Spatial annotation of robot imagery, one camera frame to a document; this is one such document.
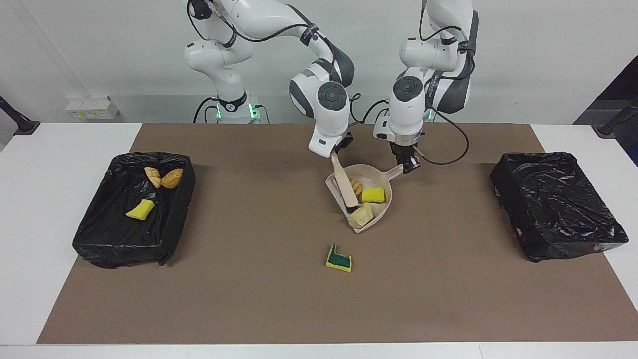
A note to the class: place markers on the brown bread roll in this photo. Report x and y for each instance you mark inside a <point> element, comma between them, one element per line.
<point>172,178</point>

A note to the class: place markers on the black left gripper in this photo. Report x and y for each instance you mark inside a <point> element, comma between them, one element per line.
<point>406,150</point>

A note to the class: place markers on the pale croissant piece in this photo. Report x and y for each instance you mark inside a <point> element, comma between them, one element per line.
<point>153,177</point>

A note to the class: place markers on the striped orange croissant piece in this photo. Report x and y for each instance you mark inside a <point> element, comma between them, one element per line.
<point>356,187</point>

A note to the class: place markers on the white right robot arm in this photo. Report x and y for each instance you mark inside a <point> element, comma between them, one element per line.
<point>326,114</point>

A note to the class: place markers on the brown table mat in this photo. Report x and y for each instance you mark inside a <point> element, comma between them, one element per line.
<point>448,299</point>

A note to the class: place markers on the beige plastic dustpan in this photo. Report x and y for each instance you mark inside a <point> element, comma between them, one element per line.
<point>371,173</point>

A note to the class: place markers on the beige bread chunk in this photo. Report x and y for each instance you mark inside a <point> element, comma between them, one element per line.
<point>362,216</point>

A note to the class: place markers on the black lined trash bin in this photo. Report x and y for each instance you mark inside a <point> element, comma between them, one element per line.
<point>553,204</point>
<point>109,234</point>

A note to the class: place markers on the plain yellow sponge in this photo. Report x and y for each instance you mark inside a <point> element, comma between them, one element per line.
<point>374,195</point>

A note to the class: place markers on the beige brush black bristles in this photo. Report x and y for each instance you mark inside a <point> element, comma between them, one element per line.
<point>343,179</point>

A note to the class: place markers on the small yellow green sponge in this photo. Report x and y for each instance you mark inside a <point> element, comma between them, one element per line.
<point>140,210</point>

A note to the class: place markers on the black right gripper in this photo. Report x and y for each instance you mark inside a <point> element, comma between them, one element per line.
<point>347,138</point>

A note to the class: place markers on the white wall socket box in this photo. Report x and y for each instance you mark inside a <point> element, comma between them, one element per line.
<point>89,107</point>

